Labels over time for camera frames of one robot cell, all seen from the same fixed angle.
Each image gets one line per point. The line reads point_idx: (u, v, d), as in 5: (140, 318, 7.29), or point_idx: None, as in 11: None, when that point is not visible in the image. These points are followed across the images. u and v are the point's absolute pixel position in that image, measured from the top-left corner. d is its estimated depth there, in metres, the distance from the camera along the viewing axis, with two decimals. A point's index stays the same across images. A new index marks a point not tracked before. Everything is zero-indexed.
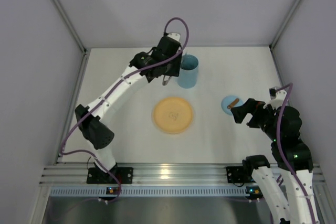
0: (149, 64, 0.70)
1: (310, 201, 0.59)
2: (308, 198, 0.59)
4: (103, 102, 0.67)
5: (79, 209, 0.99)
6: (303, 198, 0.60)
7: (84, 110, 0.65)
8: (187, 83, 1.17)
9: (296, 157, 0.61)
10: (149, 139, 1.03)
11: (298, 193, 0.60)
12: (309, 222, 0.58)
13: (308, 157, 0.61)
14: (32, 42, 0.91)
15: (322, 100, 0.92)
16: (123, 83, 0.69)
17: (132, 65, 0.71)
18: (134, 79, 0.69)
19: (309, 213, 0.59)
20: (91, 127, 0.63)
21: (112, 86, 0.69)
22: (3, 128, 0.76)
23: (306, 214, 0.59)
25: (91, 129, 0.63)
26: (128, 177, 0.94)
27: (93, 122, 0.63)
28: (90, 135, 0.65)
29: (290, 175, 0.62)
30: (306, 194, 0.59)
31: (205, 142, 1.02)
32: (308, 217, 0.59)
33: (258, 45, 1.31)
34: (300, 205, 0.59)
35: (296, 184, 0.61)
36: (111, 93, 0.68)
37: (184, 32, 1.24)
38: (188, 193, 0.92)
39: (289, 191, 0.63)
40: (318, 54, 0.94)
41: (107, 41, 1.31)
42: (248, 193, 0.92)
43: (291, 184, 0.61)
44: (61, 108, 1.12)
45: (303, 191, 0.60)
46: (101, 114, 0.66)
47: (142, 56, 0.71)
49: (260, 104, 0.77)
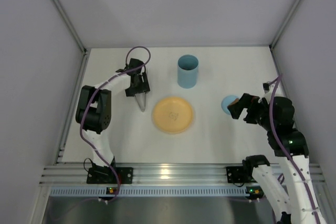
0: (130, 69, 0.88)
1: (308, 187, 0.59)
2: (306, 182, 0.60)
4: (107, 83, 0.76)
5: (79, 209, 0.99)
6: (301, 183, 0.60)
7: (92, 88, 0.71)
8: (187, 83, 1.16)
9: (291, 143, 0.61)
10: (148, 140, 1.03)
11: (296, 179, 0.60)
12: (309, 208, 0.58)
13: (303, 142, 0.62)
14: (31, 42, 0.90)
15: (322, 100, 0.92)
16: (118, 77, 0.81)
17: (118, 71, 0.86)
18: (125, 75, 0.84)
19: (308, 199, 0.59)
20: (104, 96, 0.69)
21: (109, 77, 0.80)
22: (3, 128, 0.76)
23: (305, 199, 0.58)
25: (104, 98, 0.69)
26: (128, 177, 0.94)
27: (103, 94, 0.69)
28: (101, 109, 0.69)
29: (286, 161, 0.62)
30: (304, 179, 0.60)
31: (205, 142, 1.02)
32: (307, 202, 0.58)
33: (258, 45, 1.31)
34: (298, 191, 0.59)
35: (294, 170, 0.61)
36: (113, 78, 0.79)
37: (184, 32, 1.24)
38: (188, 193, 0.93)
39: (287, 179, 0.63)
40: (318, 54, 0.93)
41: (107, 41, 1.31)
42: (248, 193, 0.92)
43: (289, 169, 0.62)
44: (60, 108, 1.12)
45: (300, 176, 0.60)
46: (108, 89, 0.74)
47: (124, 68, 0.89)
49: (255, 98, 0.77)
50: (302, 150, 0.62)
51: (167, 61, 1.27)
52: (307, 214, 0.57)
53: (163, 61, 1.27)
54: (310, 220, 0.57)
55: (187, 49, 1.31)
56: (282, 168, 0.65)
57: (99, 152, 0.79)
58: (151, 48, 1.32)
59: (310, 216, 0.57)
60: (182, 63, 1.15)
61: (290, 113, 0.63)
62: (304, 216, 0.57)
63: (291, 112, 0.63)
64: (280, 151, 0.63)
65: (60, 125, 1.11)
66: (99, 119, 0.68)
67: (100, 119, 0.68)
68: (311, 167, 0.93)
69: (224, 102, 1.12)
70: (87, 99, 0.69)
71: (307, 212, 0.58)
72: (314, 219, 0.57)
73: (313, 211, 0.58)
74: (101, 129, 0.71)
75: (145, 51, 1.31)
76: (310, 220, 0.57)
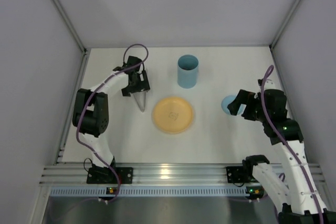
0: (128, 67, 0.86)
1: (305, 170, 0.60)
2: (303, 166, 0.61)
4: (104, 85, 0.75)
5: (79, 209, 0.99)
6: (298, 167, 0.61)
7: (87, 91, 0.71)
8: (187, 83, 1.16)
9: (285, 129, 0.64)
10: (148, 139, 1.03)
11: (293, 163, 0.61)
12: (307, 191, 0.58)
13: (297, 127, 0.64)
14: (31, 42, 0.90)
15: (322, 100, 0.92)
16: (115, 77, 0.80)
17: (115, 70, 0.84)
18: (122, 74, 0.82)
19: (306, 182, 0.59)
20: (100, 99, 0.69)
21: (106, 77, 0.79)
22: (3, 128, 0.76)
23: (303, 182, 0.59)
25: (101, 102, 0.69)
26: (128, 177, 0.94)
27: (99, 97, 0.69)
28: (98, 113, 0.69)
29: (282, 147, 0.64)
30: (300, 162, 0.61)
31: (205, 142, 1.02)
32: (305, 185, 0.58)
33: (258, 45, 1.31)
34: (295, 174, 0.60)
35: (290, 155, 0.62)
36: (108, 80, 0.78)
37: (184, 32, 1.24)
38: (188, 193, 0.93)
39: (285, 165, 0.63)
40: (318, 54, 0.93)
41: (107, 40, 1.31)
42: (248, 193, 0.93)
43: (284, 155, 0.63)
44: (60, 107, 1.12)
45: (296, 160, 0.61)
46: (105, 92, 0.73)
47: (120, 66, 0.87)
49: (252, 94, 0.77)
50: (297, 135, 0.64)
51: (167, 61, 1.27)
52: (306, 198, 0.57)
53: (163, 61, 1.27)
54: (309, 203, 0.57)
55: (187, 49, 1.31)
56: (279, 157, 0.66)
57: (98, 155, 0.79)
58: (151, 48, 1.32)
59: (308, 199, 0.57)
60: (182, 63, 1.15)
61: (282, 101, 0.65)
62: (303, 199, 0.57)
63: (283, 99, 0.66)
64: (277, 138, 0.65)
65: (60, 125, 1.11)
66: (96, 123, 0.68)
67: (96, 123, 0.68)
68: (311, 167, 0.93)
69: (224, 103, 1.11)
70: (83, 103, 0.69)
71: (306, 195, 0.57)
72: (314, 202, 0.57)
73: (312, 193, 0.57)
74: (98, 132, 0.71)
75: (145, 51, 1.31)
76: (310, 203, 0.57)
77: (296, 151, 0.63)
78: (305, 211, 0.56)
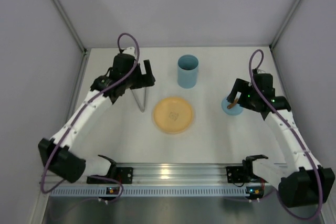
0: (110, 85, 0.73)
1: (295, 132, 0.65)
2: (293, 129, 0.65)
4: (70, 130, 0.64)
5: (78, 208, 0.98)
6: (288, 130, 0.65)
7: (49, 144, 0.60)
8: (187, 83, 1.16)
9: (273, 102, 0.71)
10: (148, 139, 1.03)
11: (283, 127, 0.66)
12: (300, 150, 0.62)
13: (283, 99, 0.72)
14: (31, 42, 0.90)
15: (322, 100, 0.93)
16: (88, 107, 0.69)
17: (93, 89, 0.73)
18: (98, 102, 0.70)
19: (297, 142, 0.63)
20: (62, 157, 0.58)
21: (76, 113, 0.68)
22: (3, 127, 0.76)
23: (295, 144, 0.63)
25: (64, 160, 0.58)
26: (128, 177, 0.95)
27: (61, 153, 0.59)
28: (62, 171, 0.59)
29: (272, 115, 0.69)
30: (289, 125, 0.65)
31: (205, 142, 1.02)
32: (297, 145, 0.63)
33: (258, 46, 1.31)
34: (287, 137, 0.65)
35: (280, 120, 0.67)
36: (76, 119, 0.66)
37: (184, 32, 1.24)
38: (188, 193, 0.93)
39: (278, 133, 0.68)
40: (318, 54, 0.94)
41: (107, 41, 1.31)
42: (248, 193, 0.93)
43: (275, 122, 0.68)
44: (60, 107, 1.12)
45: (286, 124, 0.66)
46: (70, 143, 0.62)
47: (101, 80, 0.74)
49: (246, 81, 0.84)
50: (284, 105, 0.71)
51: (167, 61, 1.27)
52: (300, 156, 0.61)
53: (163, 61, 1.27)
54: (302, 161, 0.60)
55: (187, 49, 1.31)
56: (272, 127, 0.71)
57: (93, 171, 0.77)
58: (151, 48, 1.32)
59: (302, 157, 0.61)
60: (182, 63, 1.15)
61: (269, 79, 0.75)
62: (296, 157, 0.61)
63: (270, 78, 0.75)
64: (266, 109, 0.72)
65: (60, 125, 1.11)
66: (66, 178, 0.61)
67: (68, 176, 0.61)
68: None
69: (224, 103, 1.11)
70: (46, 158, 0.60)
71: (299, 153, 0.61)
72: (307, 159, 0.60)
73: (304, 152, 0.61)
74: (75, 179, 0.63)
75: (146, 51, 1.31)
76: (303, 161, 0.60)
77: (286, 117, 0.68)
78: (300, 167, 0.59)
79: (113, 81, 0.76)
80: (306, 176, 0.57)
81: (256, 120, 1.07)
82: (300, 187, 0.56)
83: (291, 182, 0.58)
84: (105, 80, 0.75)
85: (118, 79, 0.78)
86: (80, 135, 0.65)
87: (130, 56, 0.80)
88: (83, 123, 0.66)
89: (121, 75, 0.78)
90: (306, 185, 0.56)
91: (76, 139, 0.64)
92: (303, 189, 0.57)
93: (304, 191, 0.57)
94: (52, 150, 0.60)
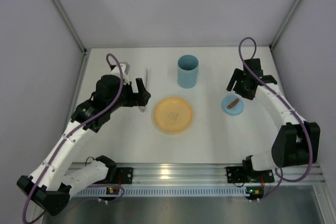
0: (92, 114, 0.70)
1: (281, 97, 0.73)
2: (279, 95, 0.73)
4: (48, 168, 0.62)
5: (79, 209, 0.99)
6: (275, 96, 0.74)
7: (27, 183, 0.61)
8: (187, 83, 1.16)
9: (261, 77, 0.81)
10: (148, 140, 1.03)
11: (270, 95, 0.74)
12: (286, 110, 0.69)
13: (270, 76, 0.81)
14: (31, 42, 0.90)
15: (322, 100, 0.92)
16: (67, 142, 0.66)
17: (73, 119, 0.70)
18: (77, 135, 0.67)
19: (283, 105, 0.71)
20: (40, 198, 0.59)
21: (55, 148, 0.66)
22: (3, 128, 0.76)
23: (281, 106, 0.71)
25: (41, 200, 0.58)
26: (128, 177, 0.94)
27: (39, 194, 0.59)
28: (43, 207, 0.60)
29: (260, 89, 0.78)
30: (275, 92, 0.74)
31: (205, 142, 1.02)
32: (283, 107, 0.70)
33: (258, 45, 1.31)
34: (274, 102, 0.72)
35: (268, 91, 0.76)
36: (54, 156, 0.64)
37: (184, 32, 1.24)
38: (188, 193, 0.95)
39: (268, 102, 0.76)
40: (318, 54, 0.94)
41: (107, 41, 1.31)
42: (248, 193, 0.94)
43: (264, 93, 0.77)
44: (60, 107, 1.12)
45: (272, 92, 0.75)
46: (47, 182, 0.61)
47: (83, 107, 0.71)
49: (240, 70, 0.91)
50: (271, 80, 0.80)
51: (167, 61, 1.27)
52: (286, 115, 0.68)
53: (163, 61, 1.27)
54: (289, 118, 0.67)
55: (187, 49, 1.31)
56: (262, 100, 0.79)
57: (90, 181, 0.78)
58: (151, 48, 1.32)
59: (288, 115, 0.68)
60: (182, 63, 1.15)
61: (257, 63, 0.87)
62: (283, 116, 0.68)
63: (257, 62, 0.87)
64: (256, 83, 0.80)
65: (60, 125, 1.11)
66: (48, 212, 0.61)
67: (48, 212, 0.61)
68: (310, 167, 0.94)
69: (226, 101, 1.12)
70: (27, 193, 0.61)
71: (285, 113, 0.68)
72: (293, 116, 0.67)
73: (290, 111, 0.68)
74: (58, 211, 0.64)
75: (146, 51, 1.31)
76: (290, 118, 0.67)
77: (273, 88, 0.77)
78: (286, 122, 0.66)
79: (96, 109, 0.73)
80: (292, 127, 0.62)
81: (256, 119, 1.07)
82: (288, 138, 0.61)
83: (280, 137, 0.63)
84: (87, 107, 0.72)
85: (102, 106, 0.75)
86: (59, 172, 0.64)
87: (114, 81, 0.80)
88: (62, 159, 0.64)
89: (104, 102, 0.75)
90: (293, 136, 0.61)
91: (56, 177, 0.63)
92: (291, 139, 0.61)
93: (293, 144, 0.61)
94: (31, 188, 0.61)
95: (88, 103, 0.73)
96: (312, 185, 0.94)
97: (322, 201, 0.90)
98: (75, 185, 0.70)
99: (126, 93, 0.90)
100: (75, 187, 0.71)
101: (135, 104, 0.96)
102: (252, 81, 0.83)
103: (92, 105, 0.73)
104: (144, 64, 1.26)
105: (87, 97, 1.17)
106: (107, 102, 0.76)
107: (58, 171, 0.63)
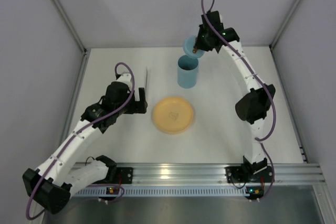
0: (101, 115, 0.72)
1: (244, 60, 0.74)
2: (242, 57, 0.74)
4: (56, 161, 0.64)
5: (78, 208, 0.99)
6: (239, 59, 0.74)
7: (34, 175, 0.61)
8: (187, 83, 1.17)
9: (223, 34, 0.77)
10: (149, 140, 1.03)
11: (235, 57, 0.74)
12: (249, 74, 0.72)
13: (233, 31, 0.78)
14: (31, 42, 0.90)
15: (321, 100, 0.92)
16: (76, 138, 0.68)
17: (83, 118, 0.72)
18: (87, 131, 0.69)
19: (247, 69, 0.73)
20: (45, 190, 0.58)
21: (63, 145, 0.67)
22: (3, 127, 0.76)
23: (244, 70, 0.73)
25: (47, 193, 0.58)
26: (128, 177, 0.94)
27: (45, 187, 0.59)
28: (46, 203, 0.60)
29: (224, 48, 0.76)
30: (240, 55, 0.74)
31: (206, 144, 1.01)
32: (247, 71, 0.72)
33: (258, 45, 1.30)
34: (238, 65, 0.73)
35: (231, 52, 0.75)
36: (63, 150, 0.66)
37: (184, 32, 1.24)
38: (188, 193, 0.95)
39: (231, 65, 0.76)
40: (317, 55, 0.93)
41: (106, 41, 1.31)
42: (248, 193, 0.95)
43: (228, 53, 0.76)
44: (60, 107, 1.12)
45: (237, 54, 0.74)
46: (54, 174, 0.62)
47: (93, 108, 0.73)
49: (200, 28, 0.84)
50: (234, 36, 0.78)
51: (167, 61, 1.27)
52: (250, 80, 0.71)
53: (163, 61, 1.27)
54: (252, 83, 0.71)
55: None
56: (225, 58, 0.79)
57: (90, 181, 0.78)
58: (150, 48, 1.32)
59: (251, 81, 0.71)
60: (182, 63, 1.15)
61: (217, 16, 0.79)
62: (248, 82, 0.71)
63: (217, 14, 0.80)
64: (221, 44, 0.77)
65: (60, 124, 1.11)
66: (49, 209, 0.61)
67: (50, 207, 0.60)
68: (311, 167, 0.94)
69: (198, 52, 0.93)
70: (31, 187, 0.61)
71: (249, 78, 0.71)
72: (256, 80, 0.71)
73: (253, 75, 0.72)
74: (59, 208, 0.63)
75: (145, 51, 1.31)
76: (253, 83, 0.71)
77: (236, 48, 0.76)
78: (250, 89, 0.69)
79: (105, 110, 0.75)
80: (254, 94, 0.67)
81: None
82: (251, 104, 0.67)
83: (243, 102, 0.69)
84: (96, 109, 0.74)
85: (110, 109, 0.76)
86: (66, 166, 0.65)
87: (123, 86, 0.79)
88: (70, 153, 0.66)
89: (113, 105, 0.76)
90: (255, 100, 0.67)
91: (62, 171, 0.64)
92: (253, 103, 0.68)
93: (255, 105, 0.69)
94: (37, 181, 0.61)
95: (98, 105, 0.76)
96: (312, 185, 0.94)
97: (322, 201, 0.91)
98: (75, 185, 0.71)
99: (129, 101, 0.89)
100: (76, 187, 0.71)
101: (136, 110, 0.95)
102: (217, 37, 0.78)
103: (102, 107, 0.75)
104: (144, 64, 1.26)
105: (87, 97, 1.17)
106: (115, 106, 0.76)
107: (65, 164, 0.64)
